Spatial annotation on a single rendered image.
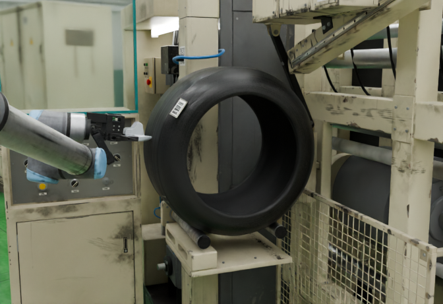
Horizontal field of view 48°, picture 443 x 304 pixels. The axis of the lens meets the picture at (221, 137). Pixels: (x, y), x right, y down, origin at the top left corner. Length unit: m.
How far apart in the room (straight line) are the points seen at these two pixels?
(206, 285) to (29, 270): 0.73
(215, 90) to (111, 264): 1.04
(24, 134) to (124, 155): 1.10
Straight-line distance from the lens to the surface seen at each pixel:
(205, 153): 1.96
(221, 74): 1.59
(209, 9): 1.95
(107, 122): 1.56
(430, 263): 1.44
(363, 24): 1.59
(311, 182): 2.11
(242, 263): 1.73
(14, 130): 1.11
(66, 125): 1.55
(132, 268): 2.30
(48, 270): 2.26
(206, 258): 1.66
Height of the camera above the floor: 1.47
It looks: 8 degrees down
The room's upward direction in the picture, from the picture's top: straight up
